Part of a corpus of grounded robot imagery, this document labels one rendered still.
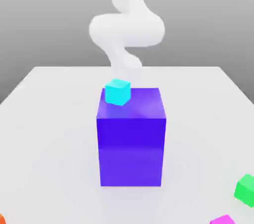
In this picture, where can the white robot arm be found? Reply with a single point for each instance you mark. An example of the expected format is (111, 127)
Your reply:
(127, 29)

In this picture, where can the small cyan cube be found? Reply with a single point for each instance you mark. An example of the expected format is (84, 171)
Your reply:
(117, 93)

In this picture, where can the small green cube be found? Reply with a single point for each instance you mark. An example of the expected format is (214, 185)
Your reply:
(245, 190)

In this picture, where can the small magenta cube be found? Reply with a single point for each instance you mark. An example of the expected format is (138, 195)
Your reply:
(222, 220)

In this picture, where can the small orange cube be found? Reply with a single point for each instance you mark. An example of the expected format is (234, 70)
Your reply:
(1, 220)

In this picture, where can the large blue box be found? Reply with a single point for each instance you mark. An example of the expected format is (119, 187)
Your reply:
(131, 148)

